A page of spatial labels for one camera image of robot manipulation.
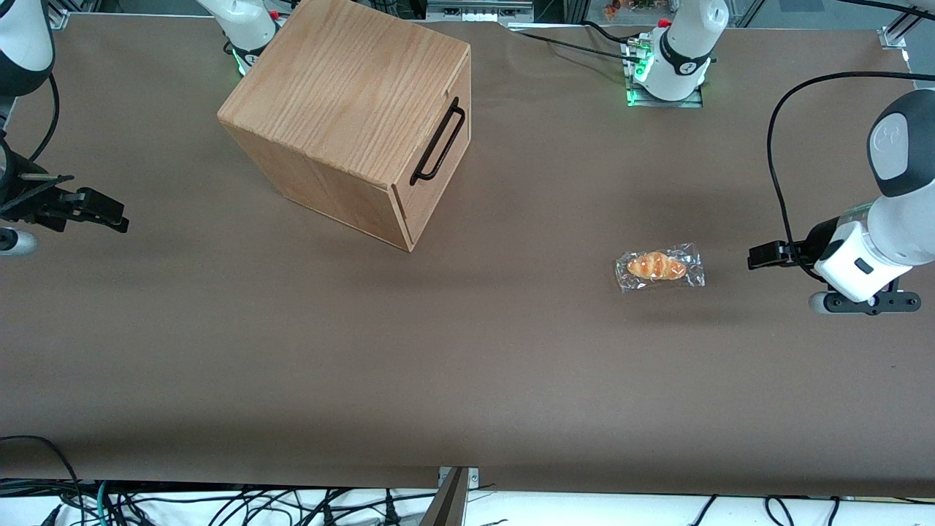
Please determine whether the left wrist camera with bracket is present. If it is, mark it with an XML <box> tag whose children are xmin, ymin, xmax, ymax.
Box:
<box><xmin>808</xmin><ymin>289</ymin><xmax>923</xmax><ymax>316</ymax></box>

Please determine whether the long black table cable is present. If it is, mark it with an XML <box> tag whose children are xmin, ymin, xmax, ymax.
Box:
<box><xmin>510</xmin><ymin>29</ymin><xmax>636</xmax><ymax>61</ymax></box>

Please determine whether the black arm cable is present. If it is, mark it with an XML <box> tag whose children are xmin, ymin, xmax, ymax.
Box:
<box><xmin>28</xmin><ymin>73</ymin><xmax>61</xmax><ymax>165</ymax></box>
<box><xmin>766</xmin><ymin>71</ymin><xmax>935</xmax><ymax>283</ymax></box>

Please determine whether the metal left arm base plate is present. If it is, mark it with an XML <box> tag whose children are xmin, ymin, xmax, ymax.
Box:
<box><xmin>621</xmin><ymin>38</ymin><xmax>706</xmax><ymax>109</ymax></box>

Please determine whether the grey electrical box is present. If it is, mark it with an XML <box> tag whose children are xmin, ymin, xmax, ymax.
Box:
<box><xmin>426</xmin><ymin>0</ymin><xmax>535</xmax><ymax>23</ymax></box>

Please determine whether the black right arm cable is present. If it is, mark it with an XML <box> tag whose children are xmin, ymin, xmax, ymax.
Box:
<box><xmin>28</xmin><ymin>73</ymin><xmax>61</xmax><ymax>165</ymax></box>

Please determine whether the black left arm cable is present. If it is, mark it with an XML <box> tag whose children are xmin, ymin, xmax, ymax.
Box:
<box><xmin>766</xmin><ymin>71</ymin><xmax>935</xmax><ymax>283</ymax></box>

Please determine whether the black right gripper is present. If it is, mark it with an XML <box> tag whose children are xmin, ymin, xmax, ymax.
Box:
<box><xmin>0</xmin><ymin>172</ymin><xmax>130</xmax><ymax>234</ymax></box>

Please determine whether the wooden drawer cabinet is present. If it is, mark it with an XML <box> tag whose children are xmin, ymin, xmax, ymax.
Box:
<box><xmin>217</xmin><ymin>0</ymin><xmax>473</xmax><ymax>254</ymax></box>

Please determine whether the wooden drawer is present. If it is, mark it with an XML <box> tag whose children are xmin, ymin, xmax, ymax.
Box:
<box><xmin>392</xmin><ymin>51</ymin><xmax>473</xmax><ymax>254</ymax></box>

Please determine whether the bread roll in plastic wrap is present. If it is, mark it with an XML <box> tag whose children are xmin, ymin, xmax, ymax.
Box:
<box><xmin>614</xmin><ymin>243</ymin><xmax>706</xmax><ymax>294</ymax></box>

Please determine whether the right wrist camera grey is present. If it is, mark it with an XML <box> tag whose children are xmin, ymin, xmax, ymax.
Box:
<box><xmin>0</xmin><ymin>229</ymin><xmax>39</xmax><ymax>257</ymax></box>

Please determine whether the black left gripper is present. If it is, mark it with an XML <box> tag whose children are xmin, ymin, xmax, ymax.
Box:
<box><xmin>748</xmin><ymin>217</ymin><xmax>842</xmax><ymax>275</ymax></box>

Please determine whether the small metal edge bracket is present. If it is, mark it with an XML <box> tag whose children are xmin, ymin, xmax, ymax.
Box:
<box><xmin>437</xmin><ymin>466</ymin><xmax>481</xmax><ymax>489</ymax></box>

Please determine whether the short black table cable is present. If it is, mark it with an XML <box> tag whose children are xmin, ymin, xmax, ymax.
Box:
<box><xmin>581</xmin><ymin>20</ymin><xmax>644</xmax><ymax>45</ymax></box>

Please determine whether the brown table cover sheet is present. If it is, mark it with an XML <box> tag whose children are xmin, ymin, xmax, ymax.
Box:
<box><xmin>0</xmin><ymin>13</ymin><xmax>935</xmax><ymax>499</ymax></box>

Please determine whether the black looped cable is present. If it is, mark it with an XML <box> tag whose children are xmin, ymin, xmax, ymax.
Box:
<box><xmin>0</xmin><ymin>435</ymin><xmax>83</xmax><ymax>526</ymax></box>

